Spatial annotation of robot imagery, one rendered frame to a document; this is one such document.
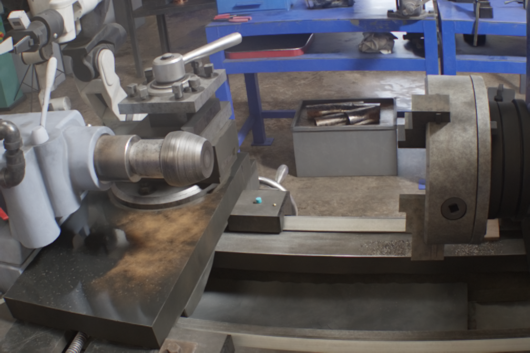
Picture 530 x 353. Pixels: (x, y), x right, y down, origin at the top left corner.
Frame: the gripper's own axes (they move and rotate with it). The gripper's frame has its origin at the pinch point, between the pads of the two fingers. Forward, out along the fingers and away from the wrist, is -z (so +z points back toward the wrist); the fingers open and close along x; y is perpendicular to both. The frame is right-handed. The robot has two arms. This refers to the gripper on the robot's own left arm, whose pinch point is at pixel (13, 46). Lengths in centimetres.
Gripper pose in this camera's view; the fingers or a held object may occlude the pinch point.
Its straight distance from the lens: 138.4
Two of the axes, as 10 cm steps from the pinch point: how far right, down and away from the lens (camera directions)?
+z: 2.2, -4.7, 8.5
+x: -9.7, -0.9, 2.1
